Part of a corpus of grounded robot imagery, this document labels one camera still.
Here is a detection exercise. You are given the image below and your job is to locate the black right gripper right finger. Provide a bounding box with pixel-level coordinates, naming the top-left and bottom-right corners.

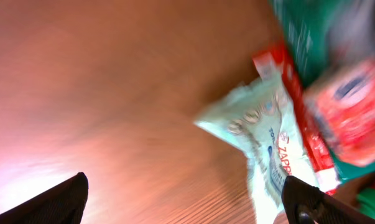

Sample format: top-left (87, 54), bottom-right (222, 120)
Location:
top-left (281, 175), bottom-right (375, 224)

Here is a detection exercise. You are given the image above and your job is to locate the red white stick packet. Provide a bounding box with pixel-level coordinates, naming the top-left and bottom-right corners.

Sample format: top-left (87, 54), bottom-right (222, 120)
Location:
top-left (252, 42), bottom-right (340, 195)

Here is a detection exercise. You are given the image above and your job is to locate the teal white small packet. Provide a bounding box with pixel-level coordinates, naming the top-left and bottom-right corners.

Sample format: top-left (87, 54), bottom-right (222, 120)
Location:
top-left (195, 75), bottom-right (318, 223)

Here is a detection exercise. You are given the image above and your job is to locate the green 3M glove package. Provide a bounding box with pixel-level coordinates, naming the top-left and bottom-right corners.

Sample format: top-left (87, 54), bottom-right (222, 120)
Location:
top-left (271, 0), bottom-right (375, 182)

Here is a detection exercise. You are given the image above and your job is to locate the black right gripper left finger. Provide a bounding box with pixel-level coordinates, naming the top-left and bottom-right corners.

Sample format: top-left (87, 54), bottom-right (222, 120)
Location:
top-left (0, 172), bottom-right (89, 224)

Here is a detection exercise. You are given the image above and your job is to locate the red white tissue pack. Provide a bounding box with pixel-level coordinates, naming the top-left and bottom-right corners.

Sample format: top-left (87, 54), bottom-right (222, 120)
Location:
top-left (303, 58), bottom-right (375, 167)

